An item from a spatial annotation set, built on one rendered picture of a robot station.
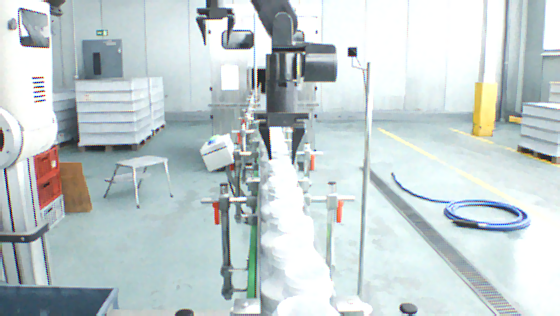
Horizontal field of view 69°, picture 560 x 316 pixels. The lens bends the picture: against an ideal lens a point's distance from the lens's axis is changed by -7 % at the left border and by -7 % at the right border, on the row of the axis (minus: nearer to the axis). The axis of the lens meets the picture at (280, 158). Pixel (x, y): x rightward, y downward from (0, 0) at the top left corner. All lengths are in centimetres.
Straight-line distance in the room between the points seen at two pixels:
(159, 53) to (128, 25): 104
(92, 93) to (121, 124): 69
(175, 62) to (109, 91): 404
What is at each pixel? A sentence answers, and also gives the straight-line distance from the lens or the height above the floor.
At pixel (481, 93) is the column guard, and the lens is 948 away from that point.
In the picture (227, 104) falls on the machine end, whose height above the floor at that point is 88.
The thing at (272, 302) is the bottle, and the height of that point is 112.
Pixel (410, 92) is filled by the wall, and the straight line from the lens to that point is 1167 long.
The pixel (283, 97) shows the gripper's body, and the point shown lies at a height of 127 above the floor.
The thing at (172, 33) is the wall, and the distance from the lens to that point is 1125.
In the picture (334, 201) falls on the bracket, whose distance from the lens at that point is 83.
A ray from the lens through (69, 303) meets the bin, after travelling 87.
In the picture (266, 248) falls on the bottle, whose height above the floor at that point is 112.
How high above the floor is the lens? 132
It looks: 12 degrees down
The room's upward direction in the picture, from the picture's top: straight up
